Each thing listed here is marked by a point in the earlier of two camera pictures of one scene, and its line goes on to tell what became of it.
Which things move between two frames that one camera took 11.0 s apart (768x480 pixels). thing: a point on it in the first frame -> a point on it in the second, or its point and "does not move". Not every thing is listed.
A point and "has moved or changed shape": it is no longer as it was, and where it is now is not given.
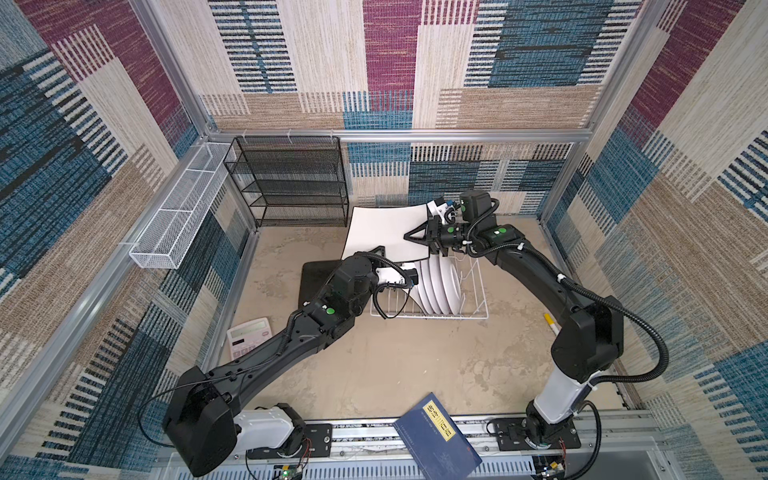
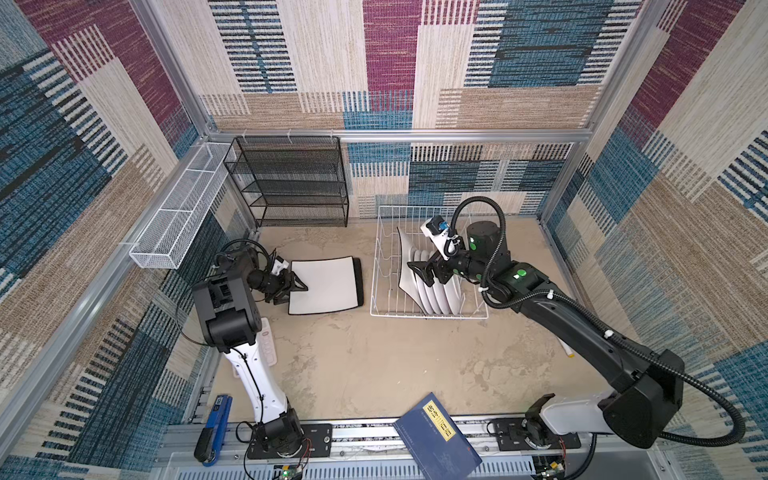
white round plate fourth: x=451 y=284 does not move
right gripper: x=431 y=235 -> x=423 y=270
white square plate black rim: x=371 y=227 -> x=331 y=286
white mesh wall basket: x=166 y=239 does not move
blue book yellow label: x=435 y=443 does not move
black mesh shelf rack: x=291 y=181 does not move
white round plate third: x=437 y=287 does not move
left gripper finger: x=379 y=250 -> x=297 y=284
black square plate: x=314 y=275 has moved or changed shape
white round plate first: x=425 y=288 does not move
